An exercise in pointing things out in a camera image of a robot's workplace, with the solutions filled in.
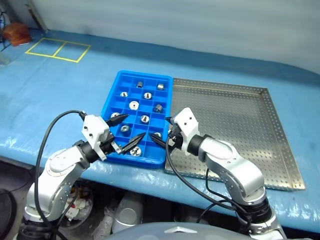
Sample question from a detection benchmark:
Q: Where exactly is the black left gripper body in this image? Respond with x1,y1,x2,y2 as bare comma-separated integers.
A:
100,133,125,156

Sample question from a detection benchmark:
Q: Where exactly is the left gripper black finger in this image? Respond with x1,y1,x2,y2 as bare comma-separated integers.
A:
105,114,130,127
121,132,147,154

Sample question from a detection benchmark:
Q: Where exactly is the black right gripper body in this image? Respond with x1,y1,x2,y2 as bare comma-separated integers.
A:
166,124,185,151

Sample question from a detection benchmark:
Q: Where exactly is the blue compartment tray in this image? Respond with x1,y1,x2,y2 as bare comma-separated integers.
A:
100,70,173,170

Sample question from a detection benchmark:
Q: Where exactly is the brown object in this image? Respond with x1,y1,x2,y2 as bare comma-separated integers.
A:
2,22,33,47

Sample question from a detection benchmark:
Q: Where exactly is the perforated metal tray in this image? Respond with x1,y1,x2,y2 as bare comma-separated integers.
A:
164,77,306,192

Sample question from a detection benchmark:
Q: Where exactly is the waste bin with paper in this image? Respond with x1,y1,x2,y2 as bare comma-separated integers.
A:
59,179,95,223

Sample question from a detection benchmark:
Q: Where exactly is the white cylindrical container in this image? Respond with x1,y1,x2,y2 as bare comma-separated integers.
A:
111,192,145,235

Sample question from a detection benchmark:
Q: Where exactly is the grey robot torso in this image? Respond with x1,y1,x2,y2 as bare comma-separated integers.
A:
104,222,253,240

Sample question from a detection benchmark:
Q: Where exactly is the black round object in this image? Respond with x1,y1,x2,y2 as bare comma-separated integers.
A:
0,188,17,240

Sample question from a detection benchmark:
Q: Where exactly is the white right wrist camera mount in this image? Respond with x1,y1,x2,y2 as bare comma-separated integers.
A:
172,107,200,155

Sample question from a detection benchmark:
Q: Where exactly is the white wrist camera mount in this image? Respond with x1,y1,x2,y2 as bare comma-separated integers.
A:
81,114,111,161
172,107,200,155

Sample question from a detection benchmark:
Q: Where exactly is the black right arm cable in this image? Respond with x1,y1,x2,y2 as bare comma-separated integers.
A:
164,129,253,236

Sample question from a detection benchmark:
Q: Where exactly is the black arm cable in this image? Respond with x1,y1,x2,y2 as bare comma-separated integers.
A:
34,109,87,240
164,129,253,236

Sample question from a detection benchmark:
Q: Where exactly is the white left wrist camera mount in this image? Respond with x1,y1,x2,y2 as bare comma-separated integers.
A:
81,114,111,161

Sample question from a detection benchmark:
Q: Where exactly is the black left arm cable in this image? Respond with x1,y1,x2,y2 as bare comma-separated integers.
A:
34,109,87,240

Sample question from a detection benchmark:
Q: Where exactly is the thin black cable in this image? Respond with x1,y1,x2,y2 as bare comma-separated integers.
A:
196,167,251,226

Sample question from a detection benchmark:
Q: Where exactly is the grey metal post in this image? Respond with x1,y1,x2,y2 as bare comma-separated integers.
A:
26,0,50,33

